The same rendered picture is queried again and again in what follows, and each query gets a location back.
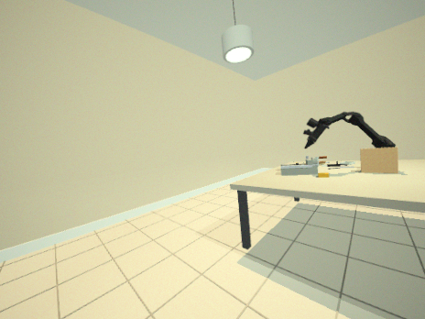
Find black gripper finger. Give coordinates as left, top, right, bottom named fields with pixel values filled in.
left=305, top=138, right=314, bottom=148

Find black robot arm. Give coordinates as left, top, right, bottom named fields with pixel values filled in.
left=307, top=112, right=396, bottom=149

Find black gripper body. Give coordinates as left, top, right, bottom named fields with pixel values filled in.
left=308, top=130, right=321, bottom=142

